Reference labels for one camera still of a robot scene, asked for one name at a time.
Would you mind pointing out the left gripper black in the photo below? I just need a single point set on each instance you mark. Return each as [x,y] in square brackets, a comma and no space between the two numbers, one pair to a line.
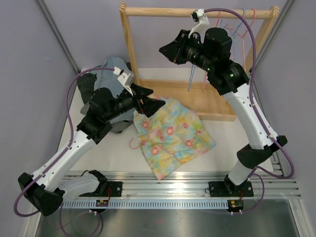
[151,105]

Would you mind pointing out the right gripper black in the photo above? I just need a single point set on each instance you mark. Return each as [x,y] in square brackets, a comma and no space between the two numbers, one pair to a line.
[175,51]

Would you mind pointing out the grey skirt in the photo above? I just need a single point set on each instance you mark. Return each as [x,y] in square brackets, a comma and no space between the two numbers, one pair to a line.
[122,122]

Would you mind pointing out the light blue denim skirt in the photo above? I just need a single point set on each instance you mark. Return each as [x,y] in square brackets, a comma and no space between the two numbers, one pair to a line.
[112,62]

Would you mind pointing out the floral pastel skirt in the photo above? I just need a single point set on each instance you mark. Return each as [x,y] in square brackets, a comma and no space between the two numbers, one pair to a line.
[173,136]

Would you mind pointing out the dark dotted skirt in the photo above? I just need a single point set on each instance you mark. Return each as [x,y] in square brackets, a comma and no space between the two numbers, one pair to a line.
[93,80]

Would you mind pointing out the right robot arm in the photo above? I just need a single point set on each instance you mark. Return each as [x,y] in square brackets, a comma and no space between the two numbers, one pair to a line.
[231,81]

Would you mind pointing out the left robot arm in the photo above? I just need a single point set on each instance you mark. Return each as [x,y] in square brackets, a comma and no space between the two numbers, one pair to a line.
[45,189]

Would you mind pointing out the wooden clothes rack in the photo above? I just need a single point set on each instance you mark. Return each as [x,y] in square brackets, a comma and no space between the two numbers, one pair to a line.
[203,99]

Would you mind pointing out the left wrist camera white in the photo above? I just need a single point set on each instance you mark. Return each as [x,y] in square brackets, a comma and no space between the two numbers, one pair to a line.
[126,79]

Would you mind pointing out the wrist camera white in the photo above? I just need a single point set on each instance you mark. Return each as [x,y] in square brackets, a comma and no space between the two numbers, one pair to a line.
[201,22]
[126,79]

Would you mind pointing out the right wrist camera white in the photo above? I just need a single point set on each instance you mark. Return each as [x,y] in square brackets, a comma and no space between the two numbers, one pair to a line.
[201,22]

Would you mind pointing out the white slotted cable duct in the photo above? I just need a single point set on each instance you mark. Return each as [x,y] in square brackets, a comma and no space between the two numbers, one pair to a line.
[146,204]

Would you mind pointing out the aluminium mounting rail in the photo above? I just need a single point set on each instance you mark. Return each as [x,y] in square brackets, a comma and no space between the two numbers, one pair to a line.
[191,185]

